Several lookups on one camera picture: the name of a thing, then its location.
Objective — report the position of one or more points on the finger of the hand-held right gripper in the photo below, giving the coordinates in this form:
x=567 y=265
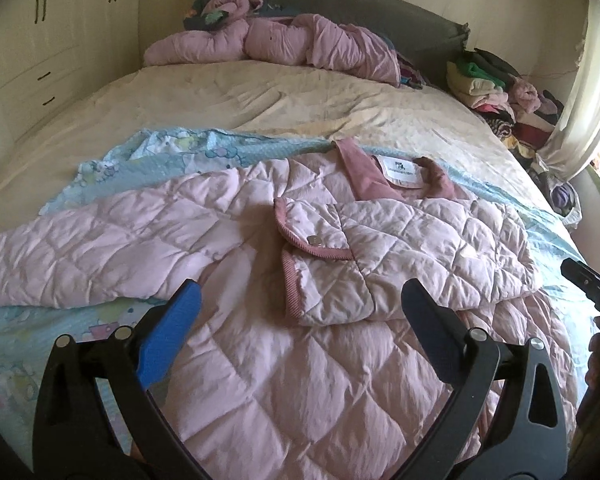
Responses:
x=592 y=282

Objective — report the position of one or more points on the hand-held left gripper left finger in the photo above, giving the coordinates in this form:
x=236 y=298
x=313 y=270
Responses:
x=167 y=332

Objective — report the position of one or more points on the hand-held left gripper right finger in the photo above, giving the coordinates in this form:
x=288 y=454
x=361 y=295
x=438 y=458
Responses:
x=430 y=335

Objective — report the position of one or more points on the pink quilted jacket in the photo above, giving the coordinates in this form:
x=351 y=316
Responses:
x=305 y=370

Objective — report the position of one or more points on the pile of folded clothes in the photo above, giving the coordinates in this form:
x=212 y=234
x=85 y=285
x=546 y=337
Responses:
x=485 y=87

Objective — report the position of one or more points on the bag with purple cloth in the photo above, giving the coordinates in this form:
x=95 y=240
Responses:
x=565 y=200

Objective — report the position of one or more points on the cream curtain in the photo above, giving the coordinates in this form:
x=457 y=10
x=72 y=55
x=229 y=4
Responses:
x=585 y=110

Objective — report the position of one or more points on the light blue printed blanket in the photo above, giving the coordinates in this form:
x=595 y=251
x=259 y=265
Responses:
x=180 y=149

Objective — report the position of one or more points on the bed with cream sheet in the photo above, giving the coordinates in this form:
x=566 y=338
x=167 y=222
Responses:
x=280 y=95

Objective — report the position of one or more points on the colourful striped cloth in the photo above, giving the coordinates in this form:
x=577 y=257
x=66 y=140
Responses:
x=407 y=72

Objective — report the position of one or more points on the dark printed pillow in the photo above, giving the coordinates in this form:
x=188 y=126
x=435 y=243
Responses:
x=195 y=22

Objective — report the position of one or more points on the pink crumpled duvet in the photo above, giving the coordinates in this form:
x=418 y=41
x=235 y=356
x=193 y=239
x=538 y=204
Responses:
x=280 y=40

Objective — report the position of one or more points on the grey headboard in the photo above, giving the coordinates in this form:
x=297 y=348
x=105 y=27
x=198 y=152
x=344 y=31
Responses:
x=380 y=15

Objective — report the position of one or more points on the cream wardrobe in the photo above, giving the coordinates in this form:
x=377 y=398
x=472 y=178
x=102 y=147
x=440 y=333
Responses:
x=70 y=20

